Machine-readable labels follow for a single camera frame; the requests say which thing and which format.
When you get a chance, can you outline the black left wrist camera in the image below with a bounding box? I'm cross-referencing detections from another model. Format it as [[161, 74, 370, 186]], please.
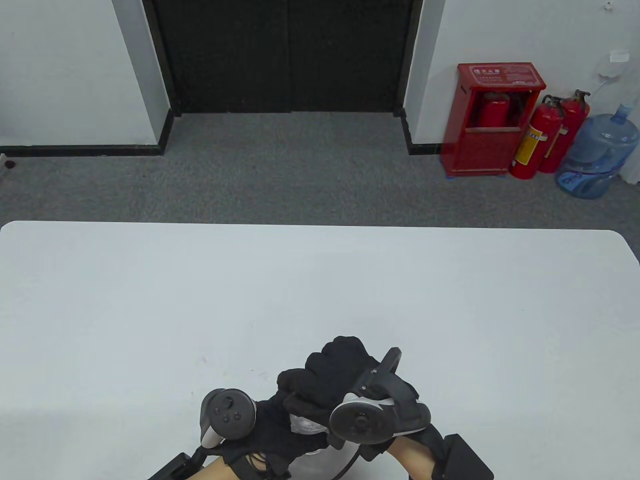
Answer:
[[147, 451, 207, 480]]

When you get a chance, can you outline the black baseboard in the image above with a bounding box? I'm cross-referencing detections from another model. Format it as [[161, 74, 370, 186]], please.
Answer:
[[0, 108, 175, 157], [399, 108, 447, 156]]

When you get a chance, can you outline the person's right hand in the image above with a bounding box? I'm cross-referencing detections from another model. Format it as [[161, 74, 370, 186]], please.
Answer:
[[277, 336, 382, 427]]

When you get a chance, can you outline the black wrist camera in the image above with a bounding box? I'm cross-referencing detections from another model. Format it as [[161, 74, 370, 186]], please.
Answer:
[[147, 451, 207, 480], [432, 433, 495, 480]]

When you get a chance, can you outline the black double door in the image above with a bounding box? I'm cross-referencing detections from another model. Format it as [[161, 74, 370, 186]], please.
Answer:
[[142, 0, 425, 115]]

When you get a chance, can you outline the black left hand controller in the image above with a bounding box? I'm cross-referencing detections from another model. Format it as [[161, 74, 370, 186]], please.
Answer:
[[199, 388, 259, 449]]

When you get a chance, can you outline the person's left forearm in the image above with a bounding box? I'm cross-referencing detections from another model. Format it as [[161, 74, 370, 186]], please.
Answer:
[[191, 456, 237, 480]]

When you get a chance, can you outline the red fire extinguisher cabinet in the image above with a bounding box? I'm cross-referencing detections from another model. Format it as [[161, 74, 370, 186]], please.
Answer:
[[440, 62, 547, 178]]

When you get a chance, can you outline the red fire extinguisher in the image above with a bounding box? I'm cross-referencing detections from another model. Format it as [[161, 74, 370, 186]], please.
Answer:
[[539, 90, 592, 175]]

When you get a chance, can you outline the person's left hand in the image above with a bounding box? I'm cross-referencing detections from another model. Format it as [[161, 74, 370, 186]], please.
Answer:
[[219, 391, 331, 480]]

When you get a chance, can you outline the clear mineral water bottle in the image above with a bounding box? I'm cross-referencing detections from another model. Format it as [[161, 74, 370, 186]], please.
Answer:
[[288, 413, 362, 480]]

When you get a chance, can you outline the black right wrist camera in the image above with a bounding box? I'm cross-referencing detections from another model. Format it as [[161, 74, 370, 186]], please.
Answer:
[[432, 433, 495, 480]]

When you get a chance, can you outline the red extinguisher inside cabinet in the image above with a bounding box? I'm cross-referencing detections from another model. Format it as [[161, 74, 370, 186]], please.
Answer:
[[477, 91, 511, 129]]

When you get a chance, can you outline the white wall cable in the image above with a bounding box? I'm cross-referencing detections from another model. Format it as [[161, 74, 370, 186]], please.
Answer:
[[598, 61, 625, 97]]

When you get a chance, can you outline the red extinguisher yellow label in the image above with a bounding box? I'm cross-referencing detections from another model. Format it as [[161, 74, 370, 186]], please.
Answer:
[[509, 95, 566, 180]]

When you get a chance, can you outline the blue water jug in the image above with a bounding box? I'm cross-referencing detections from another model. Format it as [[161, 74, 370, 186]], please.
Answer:
[[555, 103, 640, 200]]

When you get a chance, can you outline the person's right forearm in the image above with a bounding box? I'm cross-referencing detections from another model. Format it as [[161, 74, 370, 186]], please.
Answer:
[[386, 434, 437, 480]]

